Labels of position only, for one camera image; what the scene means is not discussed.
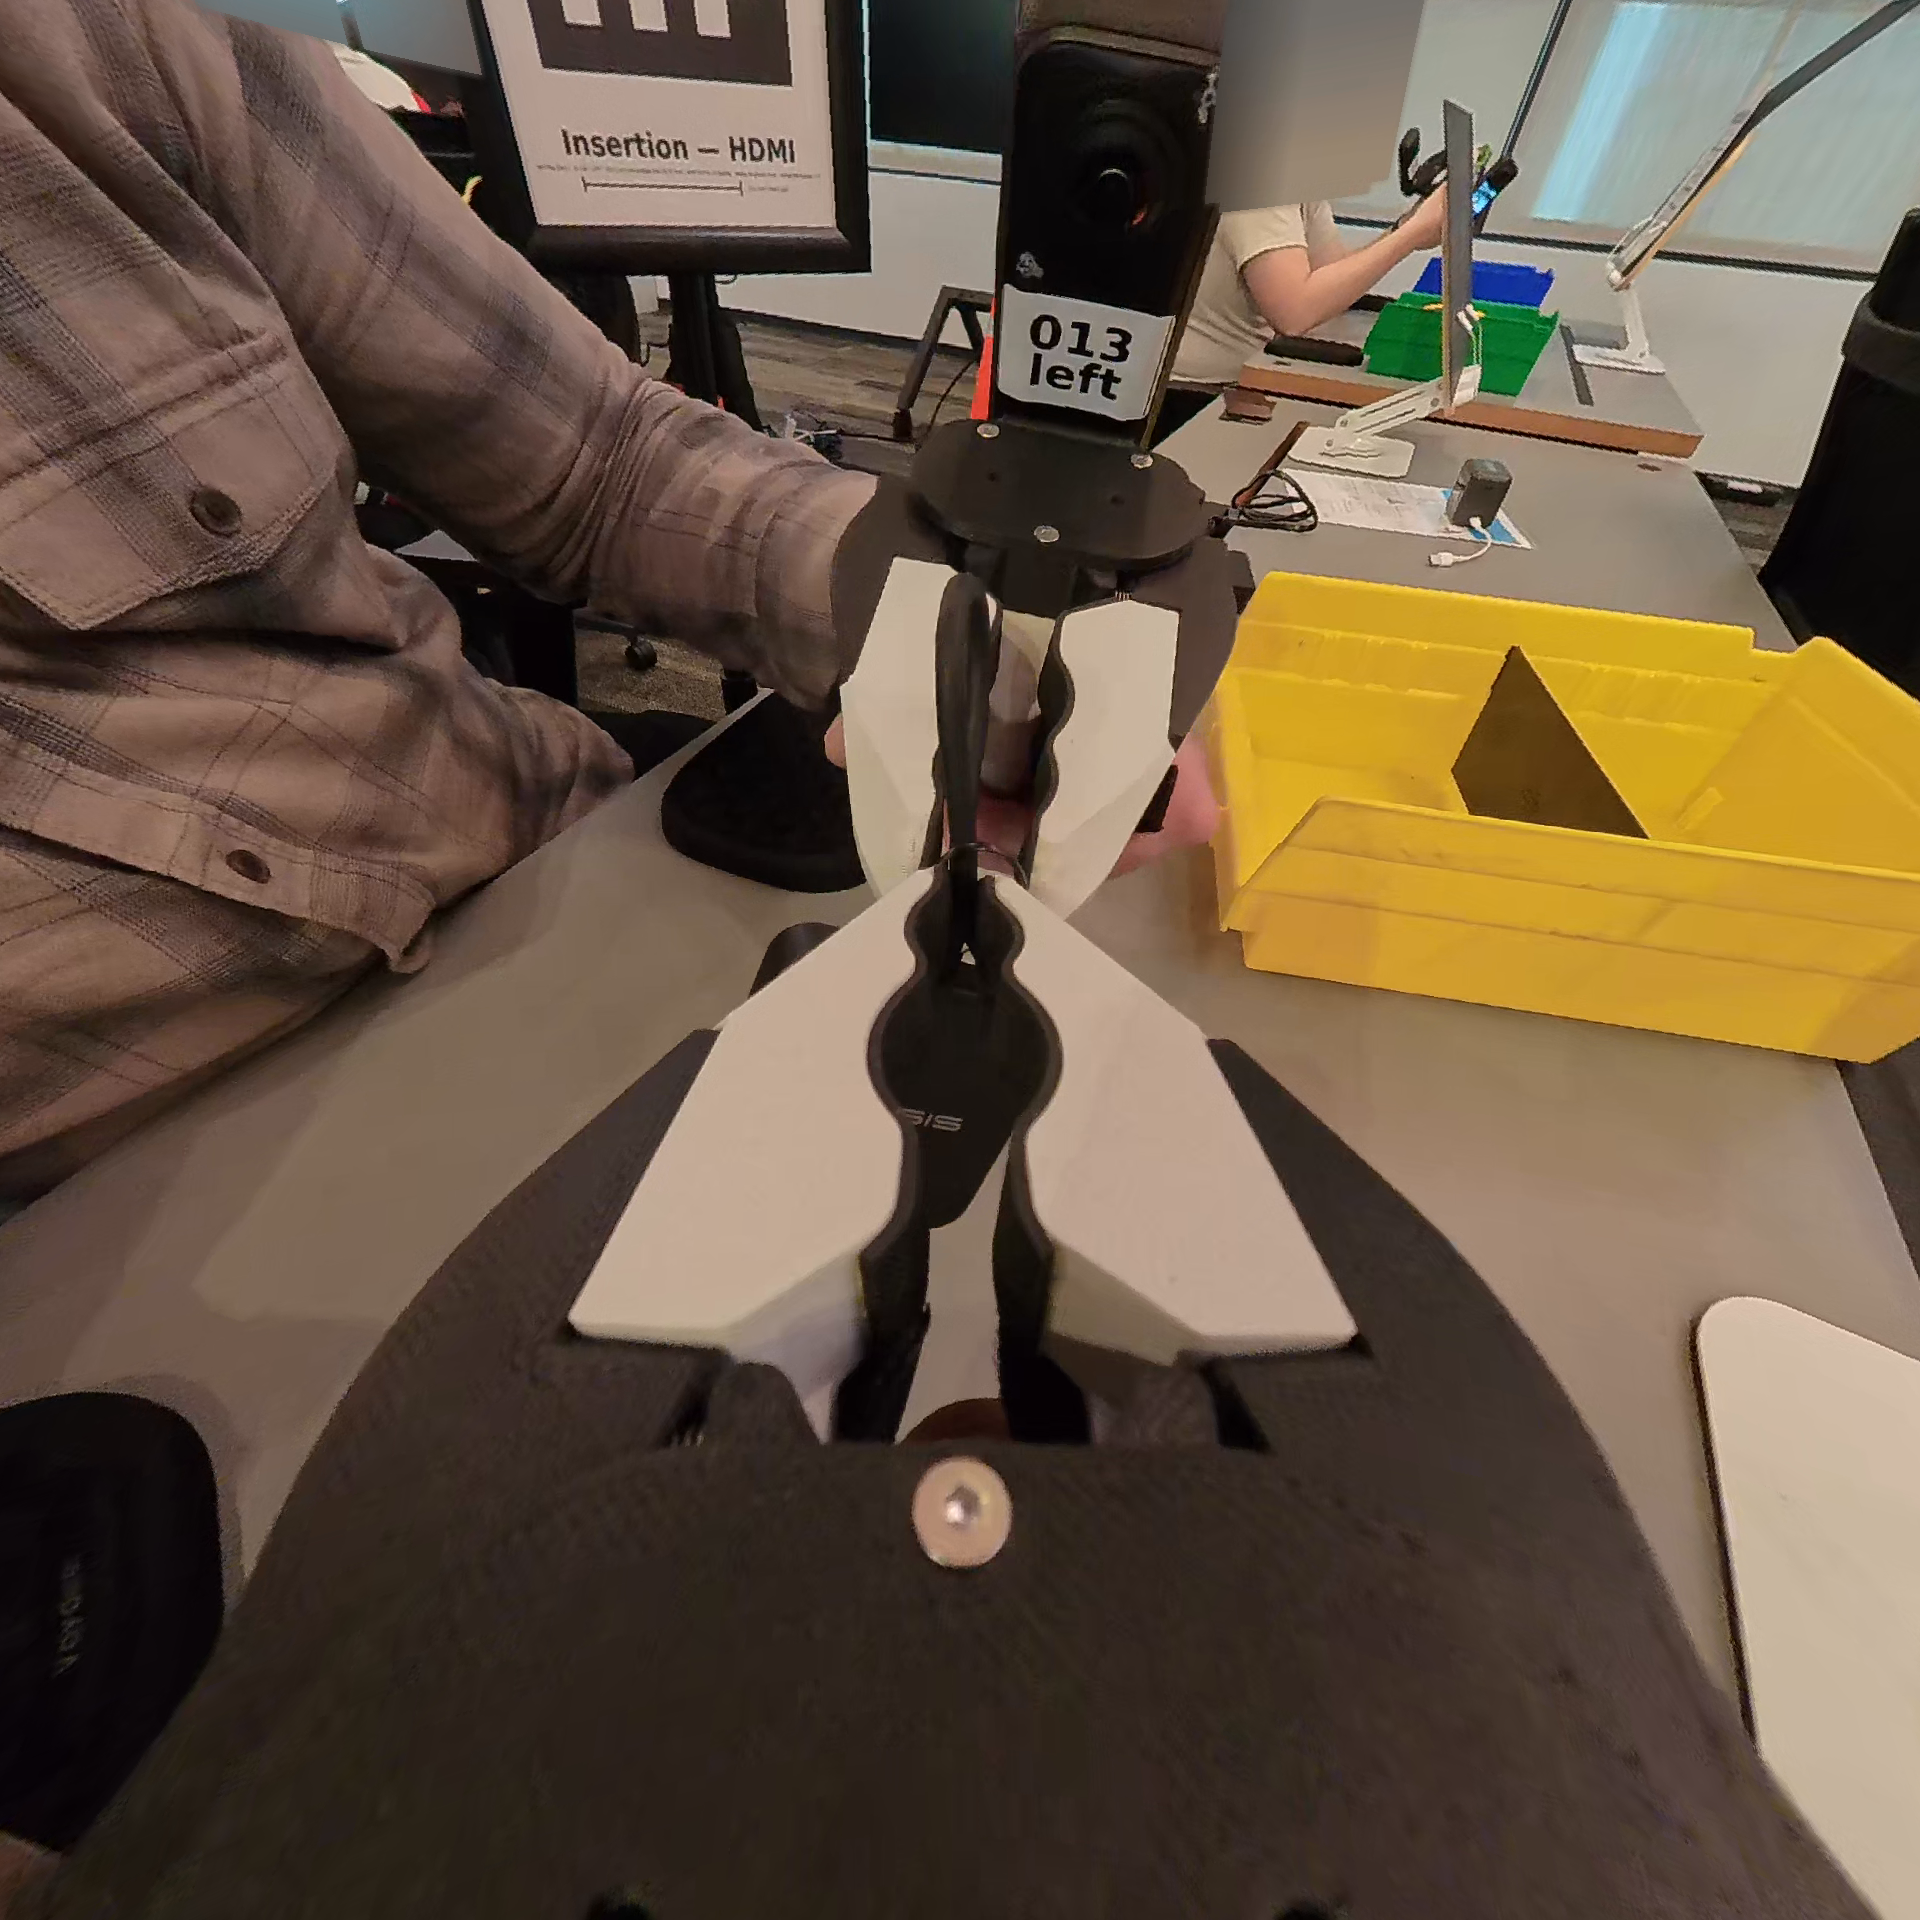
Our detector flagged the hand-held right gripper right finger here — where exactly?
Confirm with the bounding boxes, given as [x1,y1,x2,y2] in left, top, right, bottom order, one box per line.
[991,886,1362,1436]

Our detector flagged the yellow plastic bin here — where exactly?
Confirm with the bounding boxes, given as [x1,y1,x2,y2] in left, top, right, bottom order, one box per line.
[1210,570,1920,1068]

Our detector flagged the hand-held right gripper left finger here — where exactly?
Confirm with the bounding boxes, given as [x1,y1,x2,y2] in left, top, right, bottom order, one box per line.
[565,869,939,1436]

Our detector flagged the black office chair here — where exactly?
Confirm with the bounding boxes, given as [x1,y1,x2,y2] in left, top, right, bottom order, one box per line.
[1756,210,1920,697]

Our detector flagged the small blue bin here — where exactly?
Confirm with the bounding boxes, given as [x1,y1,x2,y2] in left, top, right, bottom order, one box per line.
[1411,256,1556,311]

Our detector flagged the person's left hand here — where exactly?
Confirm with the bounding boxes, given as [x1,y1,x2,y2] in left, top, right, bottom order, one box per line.
[1116,719,1233,882]

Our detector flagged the person's torso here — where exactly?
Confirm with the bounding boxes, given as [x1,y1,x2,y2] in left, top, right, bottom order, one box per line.
[0,0,648,1201]

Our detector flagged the person's left forearm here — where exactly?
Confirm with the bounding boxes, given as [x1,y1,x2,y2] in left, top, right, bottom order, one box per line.
[271,90,888,722]

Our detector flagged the black and white tag board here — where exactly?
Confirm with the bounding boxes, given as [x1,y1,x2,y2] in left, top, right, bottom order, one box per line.
[467,0,877,278]

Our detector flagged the green plastic bin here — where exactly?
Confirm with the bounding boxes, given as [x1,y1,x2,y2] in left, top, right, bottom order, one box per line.
[1362,291,1562,397]

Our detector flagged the black round pad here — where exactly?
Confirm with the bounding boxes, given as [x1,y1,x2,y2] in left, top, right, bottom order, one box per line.
[0,1389,231,1854]

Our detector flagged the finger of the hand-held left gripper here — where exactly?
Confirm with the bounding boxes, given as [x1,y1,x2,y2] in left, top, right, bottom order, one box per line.
[1007,594,1189,919]
[834,555,980,907]

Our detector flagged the white stand base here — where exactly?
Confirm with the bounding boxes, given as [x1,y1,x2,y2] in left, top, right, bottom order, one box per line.
[1697,1295,1920,1920]

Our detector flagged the black adapter with thin cable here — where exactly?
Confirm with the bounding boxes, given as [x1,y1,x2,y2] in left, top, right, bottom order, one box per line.
[870,855,1068,1232]

